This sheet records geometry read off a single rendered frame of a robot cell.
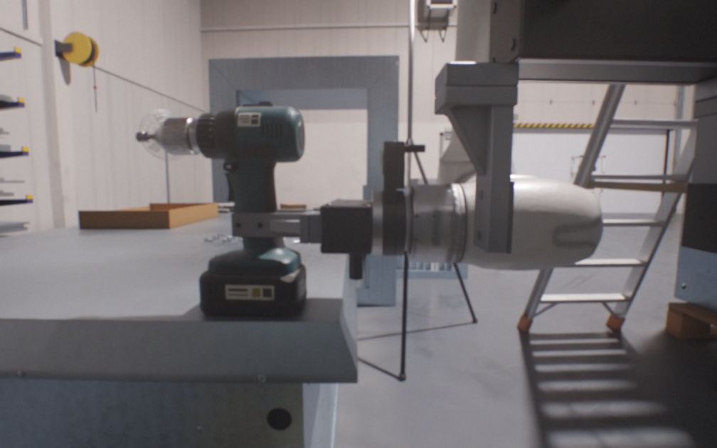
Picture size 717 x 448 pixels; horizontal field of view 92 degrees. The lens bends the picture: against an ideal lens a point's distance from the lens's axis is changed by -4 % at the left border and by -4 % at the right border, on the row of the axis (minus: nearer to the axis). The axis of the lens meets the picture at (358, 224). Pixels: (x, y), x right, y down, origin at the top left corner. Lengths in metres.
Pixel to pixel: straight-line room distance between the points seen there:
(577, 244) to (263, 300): 0.34
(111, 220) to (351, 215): 1.11
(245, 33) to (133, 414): 11.13
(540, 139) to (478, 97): 11.03
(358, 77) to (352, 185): 7.84
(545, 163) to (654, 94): 3.30
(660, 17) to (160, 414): 0.57
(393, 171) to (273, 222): 0.14
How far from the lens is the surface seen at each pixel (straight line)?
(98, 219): 1.40
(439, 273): 3.10
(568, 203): 0.42
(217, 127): 0.42
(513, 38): 0.22
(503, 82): 0.21
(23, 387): 0.61
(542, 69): 0.24
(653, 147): 12.82
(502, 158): 0.21
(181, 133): 0.45
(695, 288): 2.58
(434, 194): 0.39
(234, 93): 2.50
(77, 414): 0.59
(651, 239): 2.18
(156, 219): 1.30
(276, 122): 0.40
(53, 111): 6.96
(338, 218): 0.35
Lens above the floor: 0.80
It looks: 7 degrees down
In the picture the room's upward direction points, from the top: straight up
